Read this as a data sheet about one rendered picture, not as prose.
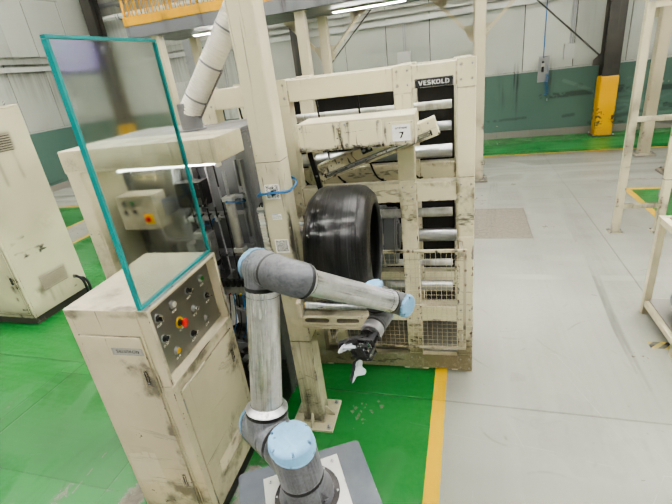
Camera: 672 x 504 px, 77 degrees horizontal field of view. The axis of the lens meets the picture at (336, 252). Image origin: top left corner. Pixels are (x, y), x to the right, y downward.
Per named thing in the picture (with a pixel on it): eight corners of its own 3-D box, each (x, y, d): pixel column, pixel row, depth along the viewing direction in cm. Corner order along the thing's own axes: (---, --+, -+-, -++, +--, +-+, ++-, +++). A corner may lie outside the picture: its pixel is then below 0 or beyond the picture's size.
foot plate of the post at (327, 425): (291, 429, 265) (290, 424, 264) (303, 398, 289) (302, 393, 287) (332, 433, 258) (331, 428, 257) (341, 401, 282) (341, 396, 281)
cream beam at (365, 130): (299, 153, 223) (294, 125, 217) (312, 144, 245) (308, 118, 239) (416, 145, 208) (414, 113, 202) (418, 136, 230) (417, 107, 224)
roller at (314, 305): (303, 310, 224) (302, 303, 222) (305, 306, 228) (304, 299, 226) (368, 312, 215) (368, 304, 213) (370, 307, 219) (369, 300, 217)
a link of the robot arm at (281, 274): (286, 257, 120) (421, 294, 166) (263, 249, 129) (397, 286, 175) (274, 296, 120) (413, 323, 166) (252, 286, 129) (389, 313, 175)
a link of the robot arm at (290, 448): (296, 504, 133) (283, 464, 126) (267, 473, 146) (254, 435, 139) (332, 471, 142) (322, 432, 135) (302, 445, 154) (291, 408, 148)
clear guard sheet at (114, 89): (137, 310, 162) (38, 34, 124) (207, 251, 211) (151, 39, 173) (141, 311, 162) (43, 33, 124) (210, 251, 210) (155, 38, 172)
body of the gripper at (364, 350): (364, 347, 161) (377, 327, 169) (346, 346, 166) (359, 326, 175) (371, 363, 164) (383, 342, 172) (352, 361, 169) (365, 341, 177)
